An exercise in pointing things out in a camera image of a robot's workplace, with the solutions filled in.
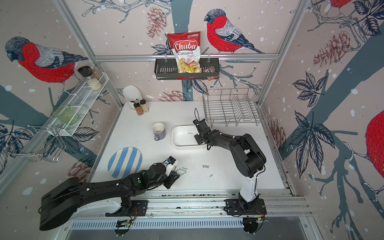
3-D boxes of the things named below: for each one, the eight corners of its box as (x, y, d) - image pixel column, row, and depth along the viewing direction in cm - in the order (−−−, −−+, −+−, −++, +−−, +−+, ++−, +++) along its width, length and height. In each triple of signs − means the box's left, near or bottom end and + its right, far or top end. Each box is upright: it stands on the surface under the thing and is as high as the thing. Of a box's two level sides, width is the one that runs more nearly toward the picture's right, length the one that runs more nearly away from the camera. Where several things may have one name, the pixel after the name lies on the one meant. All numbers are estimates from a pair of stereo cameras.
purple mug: (156, 143, 99) (153, 136, 92) (154, 131, 105) (151, 124, 98) (167, 141, 100) (165, 133, 93) (165, 129, 106) (162, 121, 99)
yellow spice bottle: (142, 112, 117) (138, 104, 111) (143, 106, 121) (140, 99, 115) (148, 112, 117) (145, 104, 111) (149, 106, 121) (147, 99, 115)
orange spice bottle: (135, 115, 116) (132, 108, 109) (137, 109, 119) (134, 102, 113) (142, 115, 116) (139, 108, 109) (144, 109, 119) (141, 102, 113)
